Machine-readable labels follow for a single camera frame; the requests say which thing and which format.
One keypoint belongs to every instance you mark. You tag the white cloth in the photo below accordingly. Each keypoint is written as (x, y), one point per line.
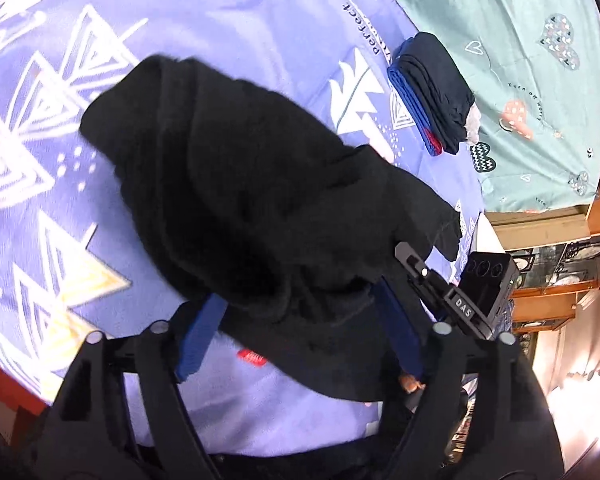
(473, 122)

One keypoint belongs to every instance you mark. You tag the teal heart-print pillow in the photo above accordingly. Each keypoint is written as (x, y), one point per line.
(510, 85)

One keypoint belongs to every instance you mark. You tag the folded blue pants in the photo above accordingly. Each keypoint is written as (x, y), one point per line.
(411, 110)

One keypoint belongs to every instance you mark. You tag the black pants with smiley patch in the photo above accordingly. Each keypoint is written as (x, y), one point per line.
(260, 210)

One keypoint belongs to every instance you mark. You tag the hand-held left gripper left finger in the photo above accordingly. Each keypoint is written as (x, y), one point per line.
(200, 332)

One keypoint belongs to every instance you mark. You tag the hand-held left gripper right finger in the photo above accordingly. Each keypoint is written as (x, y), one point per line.
(401, 330)

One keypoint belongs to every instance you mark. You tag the wooden glass cabinet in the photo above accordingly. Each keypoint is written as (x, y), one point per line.
(560, 270)

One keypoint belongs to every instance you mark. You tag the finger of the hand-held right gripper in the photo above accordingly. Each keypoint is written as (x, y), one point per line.
(432, 280)

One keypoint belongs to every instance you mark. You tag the folded dark navy pants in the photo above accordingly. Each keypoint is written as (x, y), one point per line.
(437, 90)

